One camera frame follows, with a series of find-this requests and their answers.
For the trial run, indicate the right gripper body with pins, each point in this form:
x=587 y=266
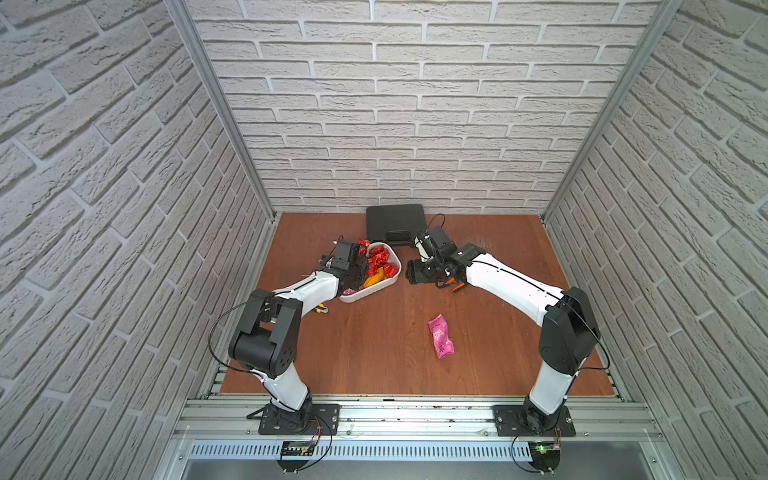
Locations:
x=426 y=271

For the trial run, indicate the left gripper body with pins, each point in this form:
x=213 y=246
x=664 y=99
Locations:
x=358 y=271

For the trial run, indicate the white storage box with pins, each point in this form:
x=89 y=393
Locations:
x=375 y=288

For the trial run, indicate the yellow tea bag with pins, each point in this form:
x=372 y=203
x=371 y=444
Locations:
x=374 y=278

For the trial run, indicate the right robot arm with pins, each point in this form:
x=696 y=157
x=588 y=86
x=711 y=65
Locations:
x=569 y=331

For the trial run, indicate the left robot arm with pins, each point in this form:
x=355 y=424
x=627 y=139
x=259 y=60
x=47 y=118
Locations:
x=265 y=340

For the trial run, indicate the black plastic tool case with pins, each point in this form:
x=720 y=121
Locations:
x=395 y=225

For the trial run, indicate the left controller board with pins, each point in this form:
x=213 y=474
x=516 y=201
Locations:
x=295 y=455

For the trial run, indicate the controller board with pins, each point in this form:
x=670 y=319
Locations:
x=295 y=455
x=545 y=457

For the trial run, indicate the right controller board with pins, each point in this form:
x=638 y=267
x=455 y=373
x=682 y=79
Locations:
x=545 y=457

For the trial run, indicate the orange handled pliers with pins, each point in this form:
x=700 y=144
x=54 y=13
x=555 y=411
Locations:
x=456 y=285

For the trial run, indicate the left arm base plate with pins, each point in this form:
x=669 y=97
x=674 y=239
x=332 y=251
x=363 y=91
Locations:
x=318 y=418

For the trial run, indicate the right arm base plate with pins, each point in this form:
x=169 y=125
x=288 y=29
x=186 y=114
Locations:
x=520 y=420

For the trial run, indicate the aluminium front rail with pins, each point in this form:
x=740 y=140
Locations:
x=454 y=418

